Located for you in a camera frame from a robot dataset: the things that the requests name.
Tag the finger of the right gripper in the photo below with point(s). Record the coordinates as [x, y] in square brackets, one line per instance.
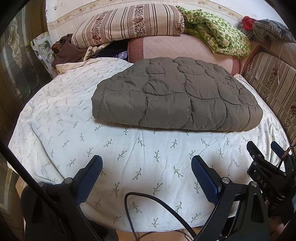
[277, 149]
[256, 155]

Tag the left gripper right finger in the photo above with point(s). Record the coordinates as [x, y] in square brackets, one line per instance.
[218, 193]

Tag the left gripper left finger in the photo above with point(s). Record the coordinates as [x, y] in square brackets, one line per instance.
[75, 191]

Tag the grey quilted puffer jacket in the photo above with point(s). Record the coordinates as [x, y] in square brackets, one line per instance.
[181, 93]

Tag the black office chair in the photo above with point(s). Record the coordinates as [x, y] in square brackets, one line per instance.
[42, 223]

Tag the white leaf print duvet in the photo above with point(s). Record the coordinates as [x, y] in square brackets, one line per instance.
[56, 135]

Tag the grey checkered cloth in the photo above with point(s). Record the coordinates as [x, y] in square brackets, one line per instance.
[273, 30]

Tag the green patterned blanket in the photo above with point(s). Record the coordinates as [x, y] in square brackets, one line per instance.
[218, 34]

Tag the dark wooden cabinet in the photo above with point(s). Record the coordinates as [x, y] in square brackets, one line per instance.
[22, 73]

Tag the red cloth item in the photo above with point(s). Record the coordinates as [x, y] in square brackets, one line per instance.
[248, 23]

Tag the brown cloth pile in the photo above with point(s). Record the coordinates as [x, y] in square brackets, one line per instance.
[66, 52]

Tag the floral plastic bag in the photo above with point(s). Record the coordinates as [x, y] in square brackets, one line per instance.
[41, 46]

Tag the pink quilted mattress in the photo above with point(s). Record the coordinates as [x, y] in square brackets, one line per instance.
[178, 46]

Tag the striped floral pillow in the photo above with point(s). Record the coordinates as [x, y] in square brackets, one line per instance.
[129, 22]

